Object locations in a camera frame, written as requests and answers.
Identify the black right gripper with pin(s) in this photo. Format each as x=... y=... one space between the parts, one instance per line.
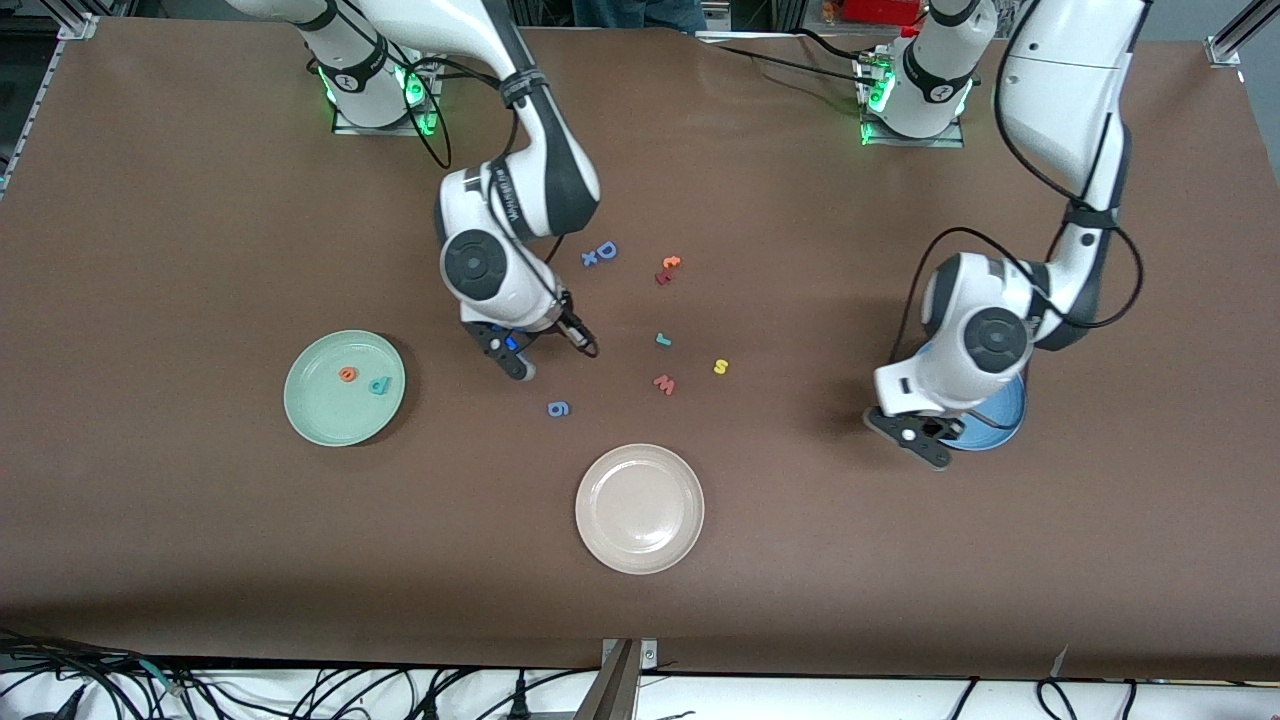
x=562 y=318

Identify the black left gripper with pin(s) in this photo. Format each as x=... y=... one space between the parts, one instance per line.
x=948 y=435

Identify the teal foam letter p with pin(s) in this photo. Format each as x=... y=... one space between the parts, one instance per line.
x=379 y=387

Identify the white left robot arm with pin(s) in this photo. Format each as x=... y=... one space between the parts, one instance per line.
x=1060 y=100

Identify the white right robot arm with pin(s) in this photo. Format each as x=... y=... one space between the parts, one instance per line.
x=420 y=25

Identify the blue plate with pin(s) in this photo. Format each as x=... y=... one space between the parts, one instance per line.
x=1000 y=425

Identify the pink foam letter w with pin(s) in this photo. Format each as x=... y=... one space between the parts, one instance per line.
x=665 y=385

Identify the blue foam letter D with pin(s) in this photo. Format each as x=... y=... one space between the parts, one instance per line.
x=601 y=252

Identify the beige plate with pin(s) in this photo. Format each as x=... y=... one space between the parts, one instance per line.
x=640 y=510

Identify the light green plate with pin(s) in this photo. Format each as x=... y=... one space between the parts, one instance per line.
x=344 y=410

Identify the grey tape strip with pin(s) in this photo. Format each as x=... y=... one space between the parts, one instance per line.
x=1059 y=663

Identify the person in blue jeans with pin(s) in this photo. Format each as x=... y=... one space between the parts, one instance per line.
x=640 y=12

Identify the red box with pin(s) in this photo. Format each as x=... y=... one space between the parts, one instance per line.
x=880 y=10

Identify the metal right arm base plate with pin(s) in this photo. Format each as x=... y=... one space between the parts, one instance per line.
x=395 y=130

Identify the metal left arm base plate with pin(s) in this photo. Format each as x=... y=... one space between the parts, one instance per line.
x=940 y=141

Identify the metal table edge bracket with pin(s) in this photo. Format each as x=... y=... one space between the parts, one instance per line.
x=612 y=695

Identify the aluminium corner bracket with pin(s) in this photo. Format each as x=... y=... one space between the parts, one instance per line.
x=1222 y=52
x=78 y=25

